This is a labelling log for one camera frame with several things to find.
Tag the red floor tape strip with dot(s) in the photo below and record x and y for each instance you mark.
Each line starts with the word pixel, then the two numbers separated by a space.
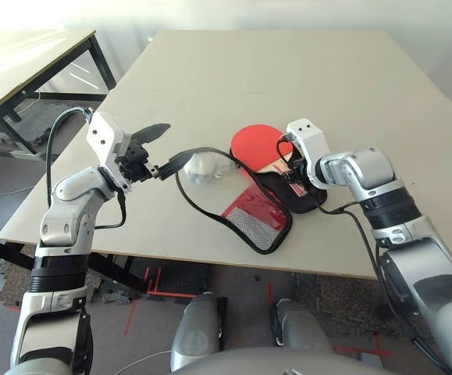
pixel 362 349
pixel 134 312

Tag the beige side table black frame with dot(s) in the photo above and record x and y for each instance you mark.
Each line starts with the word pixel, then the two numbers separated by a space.
pixel 15 58

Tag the silver robot leg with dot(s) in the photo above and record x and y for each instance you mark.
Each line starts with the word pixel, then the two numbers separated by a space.
pixel 300 324
pixel 196 328

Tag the red ping-pong paddle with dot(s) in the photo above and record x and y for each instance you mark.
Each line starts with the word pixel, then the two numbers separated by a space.
pixel 255 142

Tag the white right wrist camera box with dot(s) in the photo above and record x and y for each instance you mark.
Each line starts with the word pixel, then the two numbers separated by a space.
pixel 307 131

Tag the red black paddle case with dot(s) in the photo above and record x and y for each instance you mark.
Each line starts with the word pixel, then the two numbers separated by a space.
pixel 257 211

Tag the dark grey floor mat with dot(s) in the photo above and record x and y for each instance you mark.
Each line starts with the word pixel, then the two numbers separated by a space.
pixel 38 125

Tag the white grey plush charm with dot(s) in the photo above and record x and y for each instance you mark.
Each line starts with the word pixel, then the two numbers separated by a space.
pixel 200 168

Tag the black main table frame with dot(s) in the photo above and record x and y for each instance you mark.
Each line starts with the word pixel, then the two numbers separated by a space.
pixel 104 269

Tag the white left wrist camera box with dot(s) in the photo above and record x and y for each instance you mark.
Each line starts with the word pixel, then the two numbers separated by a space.
pixel 102 134

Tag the silver left robot leg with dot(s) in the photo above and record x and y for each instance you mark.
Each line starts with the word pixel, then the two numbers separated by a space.
pixel 196 328

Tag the silver right robot leg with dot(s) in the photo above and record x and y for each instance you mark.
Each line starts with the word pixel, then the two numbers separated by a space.
pixel 300 324

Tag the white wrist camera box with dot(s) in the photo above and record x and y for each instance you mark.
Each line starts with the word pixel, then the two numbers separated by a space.
pixel 307 131
pixel 102 134

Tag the grey robot torso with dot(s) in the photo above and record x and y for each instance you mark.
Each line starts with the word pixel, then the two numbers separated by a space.
pixel 280 363

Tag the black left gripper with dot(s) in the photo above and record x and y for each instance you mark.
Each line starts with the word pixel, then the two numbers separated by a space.
pixel 134 158

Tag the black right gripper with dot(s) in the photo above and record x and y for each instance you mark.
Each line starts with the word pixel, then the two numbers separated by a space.
pixel 299 168

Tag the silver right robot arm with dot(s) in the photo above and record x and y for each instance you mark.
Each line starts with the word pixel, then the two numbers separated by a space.
pixel 370 164

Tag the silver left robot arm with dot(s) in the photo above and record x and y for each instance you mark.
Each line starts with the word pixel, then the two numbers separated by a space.
pixel 69 195

